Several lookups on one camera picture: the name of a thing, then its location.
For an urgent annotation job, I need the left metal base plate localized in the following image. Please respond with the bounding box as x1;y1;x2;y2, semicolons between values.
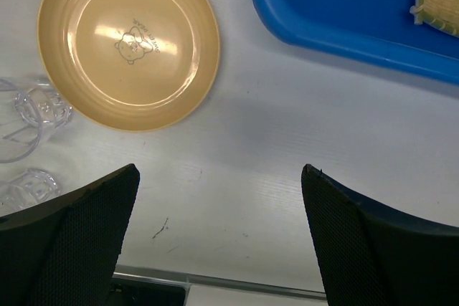
105;272;190;306

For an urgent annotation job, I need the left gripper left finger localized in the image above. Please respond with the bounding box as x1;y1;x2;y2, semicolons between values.
1;163;140;305

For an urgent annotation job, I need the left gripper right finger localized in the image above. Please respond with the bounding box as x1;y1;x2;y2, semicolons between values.
301;164;458;305

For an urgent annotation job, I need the clear plastic cup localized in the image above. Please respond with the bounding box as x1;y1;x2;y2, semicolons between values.
1;168;62;216
1;75;72;163

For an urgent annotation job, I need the clear plastic cup near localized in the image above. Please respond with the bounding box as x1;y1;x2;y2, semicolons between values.
1;168;62;216

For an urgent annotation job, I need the orange plastic plate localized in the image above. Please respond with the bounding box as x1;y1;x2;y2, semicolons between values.
37;0;220;131

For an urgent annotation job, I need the blue plastic bin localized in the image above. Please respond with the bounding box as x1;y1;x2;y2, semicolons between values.
252;0;458;84

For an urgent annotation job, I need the clear plastic cup far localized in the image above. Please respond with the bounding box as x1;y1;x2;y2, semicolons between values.
1;75;72;163

